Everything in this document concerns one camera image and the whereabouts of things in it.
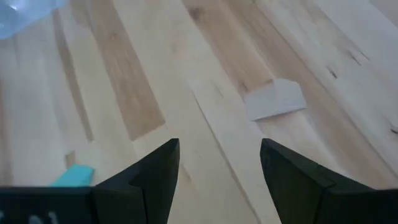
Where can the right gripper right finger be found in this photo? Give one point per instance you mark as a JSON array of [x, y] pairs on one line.
[[298, 189]]

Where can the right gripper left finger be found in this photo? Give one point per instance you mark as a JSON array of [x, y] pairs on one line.
[[143, 193]]

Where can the teal half-cylinder foam block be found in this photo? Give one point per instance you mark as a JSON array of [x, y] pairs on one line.
[[73, 176]]

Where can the white plastic bin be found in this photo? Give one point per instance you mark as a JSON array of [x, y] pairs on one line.
[[18, 15]]

